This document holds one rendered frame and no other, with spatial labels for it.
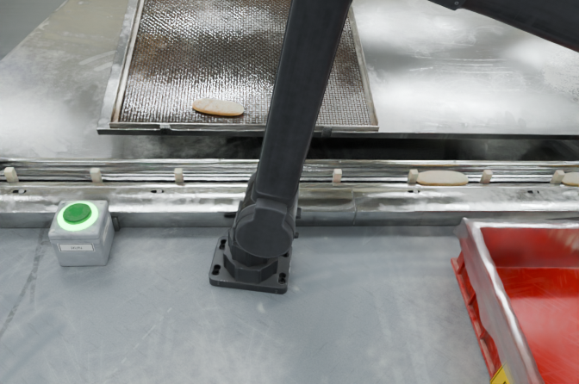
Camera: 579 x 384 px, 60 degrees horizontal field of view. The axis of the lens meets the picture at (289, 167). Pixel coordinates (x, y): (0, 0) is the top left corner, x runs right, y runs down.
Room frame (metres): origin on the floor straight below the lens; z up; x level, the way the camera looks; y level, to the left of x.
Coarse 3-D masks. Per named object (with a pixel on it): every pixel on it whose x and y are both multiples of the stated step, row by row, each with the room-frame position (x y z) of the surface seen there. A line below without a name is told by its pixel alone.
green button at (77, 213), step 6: (72, 204) 0.50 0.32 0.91; (78, 204) 0.50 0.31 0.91; (84, 204) 0.50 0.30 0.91; (66, 210) 0.48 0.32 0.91; (72, 210) 0.48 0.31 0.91; (78, 210) 0.49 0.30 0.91; (84, 210) 0.49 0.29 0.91; (90, 210) 0.49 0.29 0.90; (66, 216) 0.47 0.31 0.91; (72, 216) 0.47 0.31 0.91; (78, 216) 0.47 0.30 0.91; (84, 216) 0.47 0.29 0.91; (90, 216) 0.48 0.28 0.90; (66, 222) 0.46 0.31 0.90; (72, 222) 0.46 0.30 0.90; (78, 222) 0.46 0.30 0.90
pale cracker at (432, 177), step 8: (424, 176) 0.68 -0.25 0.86; (432, 176) 0.68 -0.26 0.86; (440, 176) 0.69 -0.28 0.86; (448, 176) 0.69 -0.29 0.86; (456, 176) 0.69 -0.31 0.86; (464, 176) 0.70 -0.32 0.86; (424, 184) 0.67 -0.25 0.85; (432, 184) 0.67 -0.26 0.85; (440, 184) 0.67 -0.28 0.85; (448, 184) 0.67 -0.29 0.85; (456, 184) 0.67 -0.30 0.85
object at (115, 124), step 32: (160, 0) 1.11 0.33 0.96; (192, 0) 1.12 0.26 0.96; (256, 0) 1.15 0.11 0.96; (288, 0) 1.16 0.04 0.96; (160, 32) 0.99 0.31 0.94; (224, 32) 1.02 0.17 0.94; (256, 32) 1.03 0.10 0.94; (352, 32) 1.06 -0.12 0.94; (128, 64) 0.88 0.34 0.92; (256, 64) 0.92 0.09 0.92; (192, 96) 0.81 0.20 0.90; (224, 96) 0.82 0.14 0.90; (352, 96) 0.85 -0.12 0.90; (128, 128) 0.71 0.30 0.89; (192, 128) 0.72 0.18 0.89; (224, 128) 0.73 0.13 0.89; (256, 128) 0.74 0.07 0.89; (320, 128) 0.75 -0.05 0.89; (352, 128) 0.76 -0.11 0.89
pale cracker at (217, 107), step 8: (192, 104) 0.78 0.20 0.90; (200, 104) 0.78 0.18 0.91; (208, 104) 0.78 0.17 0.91; (216, 104) 0.78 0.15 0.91; (224, 104) 0.78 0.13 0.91; (232, 104) 0.78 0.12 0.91; (208, 112) 0.76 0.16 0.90; (216, 112) 0.76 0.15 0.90; (224, 112) 0.77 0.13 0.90; (232, 112) 0.77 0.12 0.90; (240, 112) 0.77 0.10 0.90
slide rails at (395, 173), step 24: (0, 168) 0.61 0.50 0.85; (24, 168) 0.62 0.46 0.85; (48, 168) 0.63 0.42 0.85; (72, 168) 0.63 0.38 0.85; (120, 168) 0.64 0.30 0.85; (144, 168) 0.65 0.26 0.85; (168, 168) 0.65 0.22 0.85; (192, 168) 0.66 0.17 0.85; (216, 168) 0.66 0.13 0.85; (240, 168) 0.67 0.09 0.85; (312, 168) 0.69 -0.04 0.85
